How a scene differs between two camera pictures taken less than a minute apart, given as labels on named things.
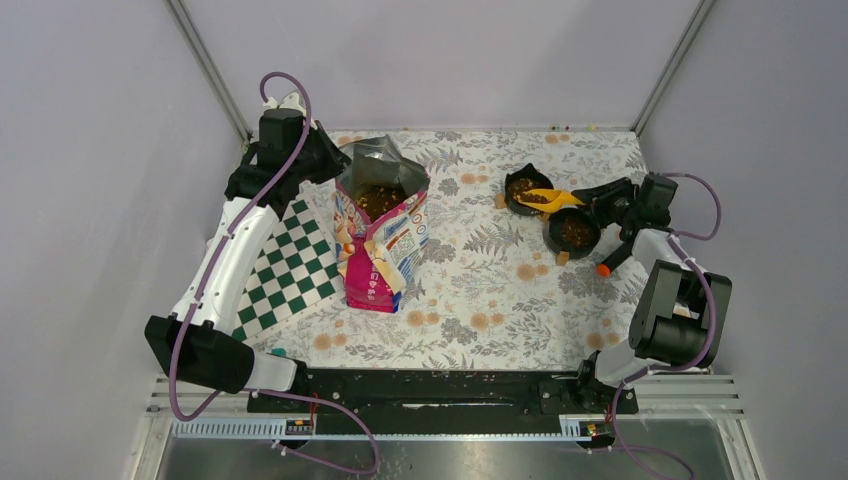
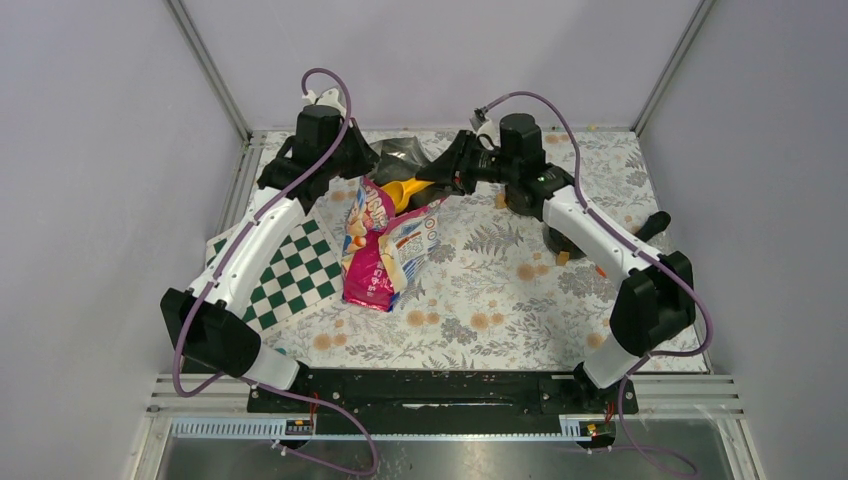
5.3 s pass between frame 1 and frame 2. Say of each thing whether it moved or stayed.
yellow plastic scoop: moved
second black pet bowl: stayed
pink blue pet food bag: moved
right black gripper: moved
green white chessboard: stayed
